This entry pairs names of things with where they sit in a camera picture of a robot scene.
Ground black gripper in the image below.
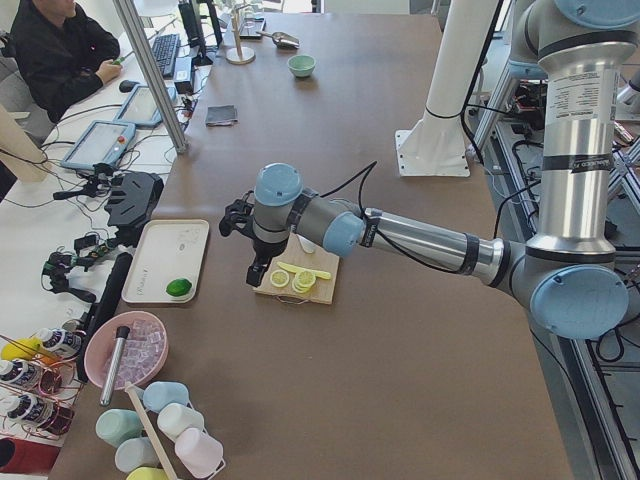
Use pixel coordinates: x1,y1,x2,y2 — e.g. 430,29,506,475
218,199,273,287

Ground white ceramic spoon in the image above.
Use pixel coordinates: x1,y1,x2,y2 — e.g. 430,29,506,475
298,236,316,254

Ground mint green bowl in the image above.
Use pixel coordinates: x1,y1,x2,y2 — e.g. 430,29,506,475
287,54,316,79

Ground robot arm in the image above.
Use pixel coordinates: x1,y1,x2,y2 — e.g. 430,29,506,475
219,1,639,339

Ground pink ice bowl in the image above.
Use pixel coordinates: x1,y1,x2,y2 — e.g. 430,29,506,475
84,311,169,390

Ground metal muddler in bowl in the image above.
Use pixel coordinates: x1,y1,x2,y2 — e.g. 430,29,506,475
99,326,130,407

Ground stacked lemon slices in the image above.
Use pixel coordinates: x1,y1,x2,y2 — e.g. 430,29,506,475
291,272,317,294

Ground yellow plastic knife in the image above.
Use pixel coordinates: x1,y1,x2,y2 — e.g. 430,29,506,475
276,261,332,280

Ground wooden cutting board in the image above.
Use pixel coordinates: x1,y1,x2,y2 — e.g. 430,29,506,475
253,234,339,305

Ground green lime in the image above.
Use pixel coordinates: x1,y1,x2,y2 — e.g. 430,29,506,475
165,277,193,298

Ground cream rabbit tray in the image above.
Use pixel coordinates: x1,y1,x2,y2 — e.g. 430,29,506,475
121,219,209,304

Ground grey folded cloth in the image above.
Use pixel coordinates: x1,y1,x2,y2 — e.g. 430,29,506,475
205,105,238,127

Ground light blue plastic cup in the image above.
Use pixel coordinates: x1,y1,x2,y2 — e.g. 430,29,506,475
143,381,190,413

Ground cream plastic cup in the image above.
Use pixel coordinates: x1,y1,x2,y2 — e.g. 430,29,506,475
157,403,205,441

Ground blue teach pendant far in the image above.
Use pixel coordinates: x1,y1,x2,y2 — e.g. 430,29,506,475
114,84,162,129

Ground blue teach pendant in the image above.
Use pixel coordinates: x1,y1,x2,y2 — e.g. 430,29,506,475
60,121,136,171
114,84,162,129

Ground pink plastic cup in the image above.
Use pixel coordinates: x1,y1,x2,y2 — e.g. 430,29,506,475
174,428,224,479

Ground blue teach pendant near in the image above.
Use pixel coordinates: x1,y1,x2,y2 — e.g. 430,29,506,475
60,121,136,171

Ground wooden mug tree stand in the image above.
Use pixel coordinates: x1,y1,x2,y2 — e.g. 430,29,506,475
225,1,264,65

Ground grey-green plastic cup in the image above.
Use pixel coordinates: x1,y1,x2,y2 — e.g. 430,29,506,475
95,409,143,448

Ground teal plastic cup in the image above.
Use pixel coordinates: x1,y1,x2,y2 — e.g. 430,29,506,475
114,437,160,473

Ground metal ice scoop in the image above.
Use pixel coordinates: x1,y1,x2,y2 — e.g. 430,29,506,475
258,31,300,49

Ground yellow plastic cup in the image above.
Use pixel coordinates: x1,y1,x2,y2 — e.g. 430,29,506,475
126,466,168,480

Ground black keyboard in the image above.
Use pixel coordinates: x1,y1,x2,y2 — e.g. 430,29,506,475
151,34,180,78

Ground yellow lemon juice bottle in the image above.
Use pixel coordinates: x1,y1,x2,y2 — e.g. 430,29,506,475
1,337,42,361

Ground person in black shirt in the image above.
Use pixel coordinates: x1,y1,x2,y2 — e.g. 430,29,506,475
10,1,122,123

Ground lemon slice near handle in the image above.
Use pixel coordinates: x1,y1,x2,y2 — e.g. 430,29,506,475
269,269,290,288

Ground white wire cup rack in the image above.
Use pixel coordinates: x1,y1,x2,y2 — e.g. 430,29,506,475
125,383,226,479

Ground white pedestal column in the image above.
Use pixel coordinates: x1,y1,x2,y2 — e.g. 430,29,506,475
396,0,502,177

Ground aluminium frame post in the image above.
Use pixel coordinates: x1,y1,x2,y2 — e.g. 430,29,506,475
113,0,188,154

